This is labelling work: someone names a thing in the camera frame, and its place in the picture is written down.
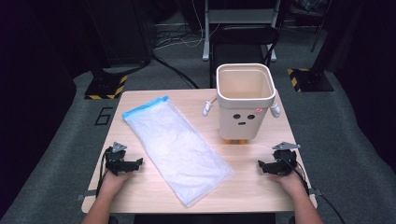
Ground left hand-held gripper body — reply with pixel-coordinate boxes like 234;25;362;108
105;142;128;176

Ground clear plastic bag blue drawstring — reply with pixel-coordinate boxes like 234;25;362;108
121;95;235;208

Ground left hand-held gripper black cable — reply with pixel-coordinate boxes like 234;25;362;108
95;147;110;199

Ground hand-held gripper black cable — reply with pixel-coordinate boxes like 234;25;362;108
290;160;347;224
95;147;110;199

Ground person's right hand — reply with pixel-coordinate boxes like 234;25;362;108
269;172;307;198

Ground black stand with striped base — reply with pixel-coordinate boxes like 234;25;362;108
84;62;129;101
287;46;334;93

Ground white floor cables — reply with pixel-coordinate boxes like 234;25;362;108
153;0;207;50

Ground thick black floor cable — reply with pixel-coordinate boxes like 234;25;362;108
102;52;200;90

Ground person's left hand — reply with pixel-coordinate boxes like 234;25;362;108
101;172;134;195

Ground black folding chair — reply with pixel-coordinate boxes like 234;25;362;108
208;25;280;90

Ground cream bin with face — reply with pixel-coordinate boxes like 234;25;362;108
203;63;282;146

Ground right hand-held gripper black cable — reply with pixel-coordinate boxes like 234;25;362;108
290;160;347;224

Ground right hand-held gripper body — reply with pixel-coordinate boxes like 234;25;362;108
272;141;302;175

